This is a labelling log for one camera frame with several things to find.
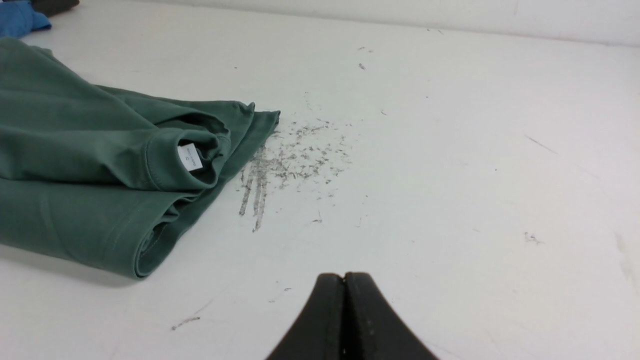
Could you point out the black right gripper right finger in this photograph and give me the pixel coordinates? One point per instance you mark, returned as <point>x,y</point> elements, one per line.
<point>371,328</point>

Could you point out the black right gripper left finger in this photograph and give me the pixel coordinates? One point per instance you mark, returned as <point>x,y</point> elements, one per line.
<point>316,333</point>

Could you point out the green long-sleeve shirt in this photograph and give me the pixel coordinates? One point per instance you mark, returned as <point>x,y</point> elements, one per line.
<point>107,177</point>

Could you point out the dark grey shirt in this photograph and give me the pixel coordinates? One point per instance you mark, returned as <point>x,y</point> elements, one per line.
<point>50,8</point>

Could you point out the blue shirt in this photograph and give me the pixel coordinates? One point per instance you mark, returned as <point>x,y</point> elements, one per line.
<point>19,18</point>

